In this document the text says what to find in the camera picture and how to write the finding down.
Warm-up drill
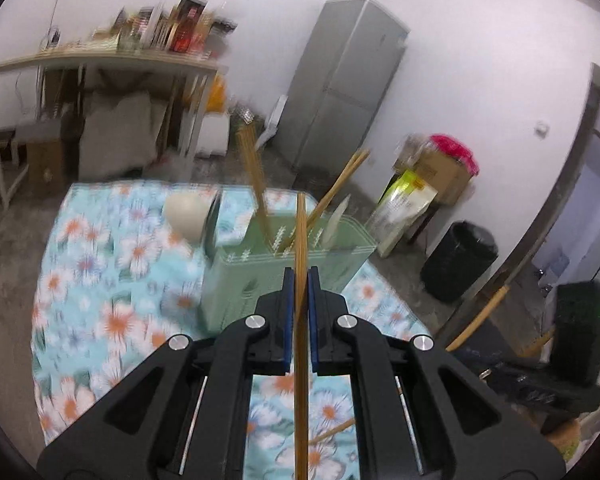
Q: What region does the large cardboard box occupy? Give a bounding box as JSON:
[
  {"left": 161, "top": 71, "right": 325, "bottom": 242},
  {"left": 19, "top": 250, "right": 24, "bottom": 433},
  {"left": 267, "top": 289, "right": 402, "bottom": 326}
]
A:
[{"left": 395, "top": 135, "right": 474, "bottom": 207}]

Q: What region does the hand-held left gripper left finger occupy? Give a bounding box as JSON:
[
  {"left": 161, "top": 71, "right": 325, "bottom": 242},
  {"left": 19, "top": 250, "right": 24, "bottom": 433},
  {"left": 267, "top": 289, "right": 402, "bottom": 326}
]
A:
[{"left": 37, "top": 267, "right": 296, "bottom": 480}]

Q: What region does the white plastic ladle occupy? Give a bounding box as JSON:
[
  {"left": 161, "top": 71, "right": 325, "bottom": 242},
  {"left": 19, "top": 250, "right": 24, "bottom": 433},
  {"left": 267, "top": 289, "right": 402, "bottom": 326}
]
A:
[{"left": 162, "top": 194, "right": 218, "bottom": 251}]

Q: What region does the row of books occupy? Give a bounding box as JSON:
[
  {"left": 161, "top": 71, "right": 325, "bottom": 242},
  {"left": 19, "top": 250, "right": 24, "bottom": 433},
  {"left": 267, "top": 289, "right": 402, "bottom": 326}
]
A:
[{"left": 129, "top": 5, "right": 174, "bottom": 52}]

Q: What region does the wooden chair curved backrest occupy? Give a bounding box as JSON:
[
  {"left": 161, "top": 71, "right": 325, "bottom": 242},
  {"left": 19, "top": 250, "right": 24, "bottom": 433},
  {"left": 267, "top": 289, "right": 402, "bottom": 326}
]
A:
[{"left": 445, "top": 285, "right": 557, "bottom": 359}]

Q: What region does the red bottle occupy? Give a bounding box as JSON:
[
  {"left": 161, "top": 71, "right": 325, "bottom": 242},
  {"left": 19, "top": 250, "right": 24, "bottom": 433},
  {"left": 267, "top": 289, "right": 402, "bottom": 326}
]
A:
[{"left": 172, "top": 5, "right": 204, "bottom": 54}]

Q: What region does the black round bin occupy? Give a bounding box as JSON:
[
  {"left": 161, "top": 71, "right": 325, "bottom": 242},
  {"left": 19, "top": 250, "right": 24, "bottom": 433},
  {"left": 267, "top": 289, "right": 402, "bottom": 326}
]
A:
[{"left": 420, "top": 220, "right": 499, "bottom": 304}]

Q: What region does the floral blue blanket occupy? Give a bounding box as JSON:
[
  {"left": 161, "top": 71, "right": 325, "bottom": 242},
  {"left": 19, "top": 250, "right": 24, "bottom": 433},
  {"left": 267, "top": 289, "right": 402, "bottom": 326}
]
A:
[{"left": 30, "top": 182, "right": 431, "bottom": 480}]

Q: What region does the yellow green rice bag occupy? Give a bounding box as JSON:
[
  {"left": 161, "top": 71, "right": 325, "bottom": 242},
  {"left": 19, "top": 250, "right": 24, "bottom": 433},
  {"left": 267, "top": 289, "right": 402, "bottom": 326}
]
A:
[{"left": 370, "top": 170, "right": 439, "bottom": 259}]

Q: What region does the white long desk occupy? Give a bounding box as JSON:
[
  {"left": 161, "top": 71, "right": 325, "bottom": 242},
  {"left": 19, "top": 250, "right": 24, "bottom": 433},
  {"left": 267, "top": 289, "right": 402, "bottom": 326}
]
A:
[{"left": 0, "top": 50, "right": 231, "bottom": 207}]

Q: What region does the white rice paddle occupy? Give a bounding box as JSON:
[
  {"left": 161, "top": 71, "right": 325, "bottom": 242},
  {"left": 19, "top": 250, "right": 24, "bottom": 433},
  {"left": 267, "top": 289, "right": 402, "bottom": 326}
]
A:
[{"left": 322, "top": 195, "right": 352, "bottom": 252}]

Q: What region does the grey door frame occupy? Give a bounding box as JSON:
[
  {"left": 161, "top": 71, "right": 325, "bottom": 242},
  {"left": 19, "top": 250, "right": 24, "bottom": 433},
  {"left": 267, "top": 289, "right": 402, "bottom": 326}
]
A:
[{"left": 430, "top": 62, "right": 600, "bottom": 343}]

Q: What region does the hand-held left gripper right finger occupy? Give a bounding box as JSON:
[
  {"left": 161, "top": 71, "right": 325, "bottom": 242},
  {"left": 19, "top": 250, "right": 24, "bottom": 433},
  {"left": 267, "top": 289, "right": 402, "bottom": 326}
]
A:
[{"left": 307, "top": 267, "right": 567, "bottom": 480}]

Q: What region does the white cushion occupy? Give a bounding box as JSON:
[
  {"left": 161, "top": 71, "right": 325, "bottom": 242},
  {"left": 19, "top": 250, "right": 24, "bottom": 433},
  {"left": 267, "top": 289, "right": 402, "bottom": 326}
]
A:
[{"left": 79, "top": 91, "right": 159, "bottom": 182}]

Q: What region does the red plastic bag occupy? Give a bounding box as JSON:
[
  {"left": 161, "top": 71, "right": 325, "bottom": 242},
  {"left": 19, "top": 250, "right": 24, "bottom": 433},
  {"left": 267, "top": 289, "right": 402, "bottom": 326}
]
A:
[{"left": 429, "top": 133, "right": 481, "bottom": 177}]

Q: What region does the small cardboard box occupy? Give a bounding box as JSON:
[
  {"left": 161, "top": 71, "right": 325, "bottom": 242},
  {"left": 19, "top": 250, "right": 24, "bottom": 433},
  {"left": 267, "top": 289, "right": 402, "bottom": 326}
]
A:
[{"left": 25, "top": 137, "right": 67, "bottom": 187}]

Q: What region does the green perforated utensil holder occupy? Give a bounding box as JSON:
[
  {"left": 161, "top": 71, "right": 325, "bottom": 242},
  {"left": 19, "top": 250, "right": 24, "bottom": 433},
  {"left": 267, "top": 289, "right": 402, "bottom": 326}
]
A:
[{"left": 200, "top": 212, "right": 381, "bottom": 334}]

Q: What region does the yellow plastic bag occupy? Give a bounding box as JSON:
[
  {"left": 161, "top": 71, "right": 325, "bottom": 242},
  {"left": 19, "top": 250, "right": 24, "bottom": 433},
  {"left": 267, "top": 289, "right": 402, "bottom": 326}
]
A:
[{"left": 207, "top": 75, "right": 229, "bottom": 114}]

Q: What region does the grey refrigerator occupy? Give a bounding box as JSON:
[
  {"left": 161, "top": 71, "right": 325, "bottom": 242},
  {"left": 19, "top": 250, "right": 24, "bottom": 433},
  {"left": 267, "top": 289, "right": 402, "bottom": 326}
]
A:
[{"left": 280, "top": 0, "right": 412, "bottom": 192}]

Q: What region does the single bamboo chopstick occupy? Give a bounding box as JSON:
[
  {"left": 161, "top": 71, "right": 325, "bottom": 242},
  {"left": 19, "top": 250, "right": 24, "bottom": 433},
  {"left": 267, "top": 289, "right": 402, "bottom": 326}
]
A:
[
  {"left": 292, "top": 192, "right": 312, "bottom": 480},
  {"left": 310, "top": 147, "right": 372, "bottom": 231},
  {"left": 236, "top": 125, "right": 272, "bottom": 252},
  {"left": 304, "top": 152, "right": 362, "bottom": 241},
  {"left": 310, "top": 417, "right": 357, "bottom": 444}
]

